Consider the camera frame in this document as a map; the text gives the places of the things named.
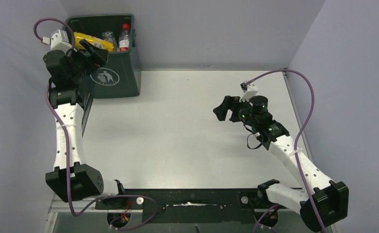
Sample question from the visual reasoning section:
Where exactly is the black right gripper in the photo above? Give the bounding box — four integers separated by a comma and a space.
214, 96, 258, 128

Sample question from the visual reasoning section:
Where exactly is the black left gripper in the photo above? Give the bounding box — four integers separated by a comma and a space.
65, 40, 109, 83

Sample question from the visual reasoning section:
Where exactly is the yellow juice bottle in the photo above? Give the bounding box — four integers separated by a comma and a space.
74, 32, 114, 52

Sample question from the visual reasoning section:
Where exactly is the clear unlabelled bottle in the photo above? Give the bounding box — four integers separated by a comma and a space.
101, 31, 118, 52

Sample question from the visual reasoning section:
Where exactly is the red label bottle red cap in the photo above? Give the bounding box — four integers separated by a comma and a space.
119, 23, 130, 51

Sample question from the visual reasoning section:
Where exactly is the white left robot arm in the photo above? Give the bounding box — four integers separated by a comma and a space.
43, 39, 123, 202

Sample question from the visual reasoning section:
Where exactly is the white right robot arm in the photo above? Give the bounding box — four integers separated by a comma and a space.
213, 96, 349, 232

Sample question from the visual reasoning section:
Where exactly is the dark green trash bin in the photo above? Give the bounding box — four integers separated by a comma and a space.
65, 14, 141, 99

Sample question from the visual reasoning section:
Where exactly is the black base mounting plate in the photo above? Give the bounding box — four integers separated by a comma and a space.
95, 188, 272, 224

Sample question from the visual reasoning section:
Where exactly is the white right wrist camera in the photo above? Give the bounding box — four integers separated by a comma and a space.
239, 82, 258, 102

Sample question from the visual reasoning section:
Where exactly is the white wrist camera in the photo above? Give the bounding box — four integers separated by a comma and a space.
239, 82, 258, 102
41, 29, 71, 52

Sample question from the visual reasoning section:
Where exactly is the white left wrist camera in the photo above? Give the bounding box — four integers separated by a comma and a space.
41, 29, 71, 52

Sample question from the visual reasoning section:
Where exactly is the aluminium frame rail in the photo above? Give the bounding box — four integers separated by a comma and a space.
41, 193, 340, 233

